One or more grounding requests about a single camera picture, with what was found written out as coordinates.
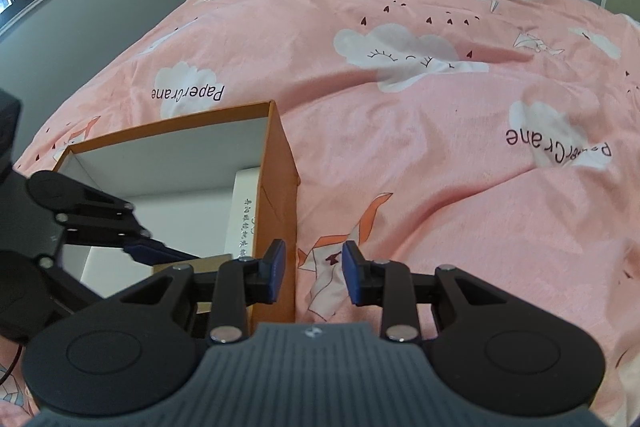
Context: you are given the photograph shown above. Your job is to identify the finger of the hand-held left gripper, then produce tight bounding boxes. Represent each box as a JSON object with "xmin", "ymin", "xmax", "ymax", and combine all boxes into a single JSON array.
[
  {"xmin": 37, "ymin": 254, "xmax": 106, "ymax": 315},
  {"xmin": 55, "ymin": 179, "xmax": 201, "ymax": 265}
]

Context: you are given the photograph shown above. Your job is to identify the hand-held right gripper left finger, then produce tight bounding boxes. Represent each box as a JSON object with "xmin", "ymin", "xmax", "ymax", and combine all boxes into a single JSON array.
[{"xmin": 120, "ymin": 239, "xmax": 287, "ymax": 347}]

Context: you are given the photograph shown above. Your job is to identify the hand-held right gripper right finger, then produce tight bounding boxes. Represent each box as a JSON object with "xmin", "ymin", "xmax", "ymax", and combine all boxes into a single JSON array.
[{"xmin": 341, "ymin": 240, "xmax": 521, "ymax": 344}]

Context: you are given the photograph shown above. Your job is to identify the tan box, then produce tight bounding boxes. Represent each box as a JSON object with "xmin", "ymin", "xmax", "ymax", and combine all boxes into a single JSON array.
[{"xmin": 152, "ymin": 253, "xmax": 234, "ymax": 275}]

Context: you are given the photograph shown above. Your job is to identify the orange cardboard box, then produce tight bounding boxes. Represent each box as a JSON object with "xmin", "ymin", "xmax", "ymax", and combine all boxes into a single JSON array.
[{"xmin": 52, "ymin": 99, "xmax": 301, "ymax": 343}]

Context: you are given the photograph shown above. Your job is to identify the long white box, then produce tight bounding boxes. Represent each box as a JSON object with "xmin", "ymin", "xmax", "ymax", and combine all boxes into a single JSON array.
[{"xmin": 227, "ymin": 167, "xmax": 262, "ymax": 259}]

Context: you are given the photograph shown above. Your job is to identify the pink printed blanket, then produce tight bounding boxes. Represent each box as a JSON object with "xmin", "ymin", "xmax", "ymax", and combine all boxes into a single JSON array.
[{"xmin": 0, "ymin": 0, "xmax": 640, "ymax": 427}]

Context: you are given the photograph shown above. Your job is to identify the black cable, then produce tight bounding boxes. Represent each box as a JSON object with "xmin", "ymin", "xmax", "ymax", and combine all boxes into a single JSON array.
[{"xmin": 0, "ymin": 341, "xmax": 27, "ymax": 389}]

